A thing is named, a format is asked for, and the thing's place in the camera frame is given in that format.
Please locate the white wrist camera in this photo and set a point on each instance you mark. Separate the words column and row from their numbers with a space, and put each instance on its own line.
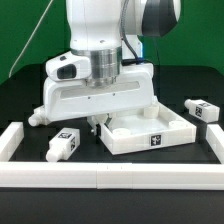
column 68, row 67

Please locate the white U-shaped obstacle fence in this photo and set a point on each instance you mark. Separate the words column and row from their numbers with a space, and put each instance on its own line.
column 101, row 175

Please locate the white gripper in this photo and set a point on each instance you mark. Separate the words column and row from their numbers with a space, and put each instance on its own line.
column 65, row 100

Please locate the white square tabletop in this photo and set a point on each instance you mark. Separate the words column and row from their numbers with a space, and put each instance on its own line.
column 146, row 129

